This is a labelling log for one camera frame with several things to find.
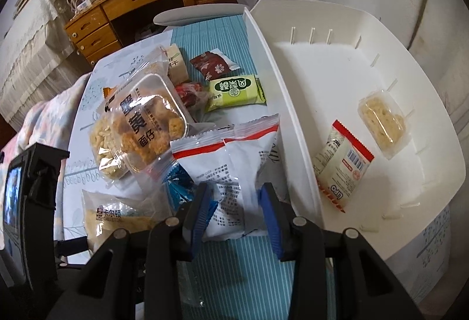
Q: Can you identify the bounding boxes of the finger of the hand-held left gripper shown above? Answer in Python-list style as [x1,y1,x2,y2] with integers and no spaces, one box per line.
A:
[55,237,92,267]

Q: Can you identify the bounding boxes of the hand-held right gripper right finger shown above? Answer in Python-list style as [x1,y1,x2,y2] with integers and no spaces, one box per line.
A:
[258,182,426,320]

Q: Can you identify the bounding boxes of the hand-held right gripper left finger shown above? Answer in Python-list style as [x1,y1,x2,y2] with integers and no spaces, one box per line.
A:
[47,182,218,320]

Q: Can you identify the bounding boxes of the blue foil packet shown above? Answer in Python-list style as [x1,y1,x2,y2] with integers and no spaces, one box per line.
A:
[164,163,217,215]

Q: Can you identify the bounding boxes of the white packet with red stripe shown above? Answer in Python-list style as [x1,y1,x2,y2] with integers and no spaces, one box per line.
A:
[171,131,253,243]
[224,114,291,233]

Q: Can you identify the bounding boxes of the yellow snack bag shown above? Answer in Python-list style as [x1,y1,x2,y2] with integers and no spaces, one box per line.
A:
[81,189,174,256]

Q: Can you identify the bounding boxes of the clear tray yellow ring snacks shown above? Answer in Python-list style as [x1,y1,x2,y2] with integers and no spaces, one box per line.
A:
[89,110,130,181]

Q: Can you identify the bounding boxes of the cream packet with red edge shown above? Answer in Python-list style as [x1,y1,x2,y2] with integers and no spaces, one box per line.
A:
[314,119,375,214]

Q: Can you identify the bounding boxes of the clear tray fried golden snacks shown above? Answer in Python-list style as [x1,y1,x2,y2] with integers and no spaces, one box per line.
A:
[103,72,196,175]

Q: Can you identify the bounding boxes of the red round snack packet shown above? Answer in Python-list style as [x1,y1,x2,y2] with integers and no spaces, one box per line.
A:
[175,82,210,110]

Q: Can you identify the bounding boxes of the green snack packet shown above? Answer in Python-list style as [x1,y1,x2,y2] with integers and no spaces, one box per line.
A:
[204,74,268,113]

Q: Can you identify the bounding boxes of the clear tray pale yellow snacks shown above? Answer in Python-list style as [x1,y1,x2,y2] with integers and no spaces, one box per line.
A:
[357,89,408,160]

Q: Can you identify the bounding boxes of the white plastic bin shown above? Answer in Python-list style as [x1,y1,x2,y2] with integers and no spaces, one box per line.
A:
[243,0,467,264]

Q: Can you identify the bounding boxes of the pastel floral blanket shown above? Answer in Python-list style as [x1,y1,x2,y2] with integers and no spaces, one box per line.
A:
[0,72,94,177]

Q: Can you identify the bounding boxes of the white lace cover cloth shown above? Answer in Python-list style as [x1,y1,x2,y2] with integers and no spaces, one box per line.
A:
[0,0,93,123]

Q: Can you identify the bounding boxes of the dark red snowflake packet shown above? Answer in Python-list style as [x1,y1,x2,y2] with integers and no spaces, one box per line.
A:
[189,50,239,82]

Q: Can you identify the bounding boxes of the beige snack packet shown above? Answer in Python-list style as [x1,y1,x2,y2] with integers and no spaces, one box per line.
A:
[166,44,190,84]

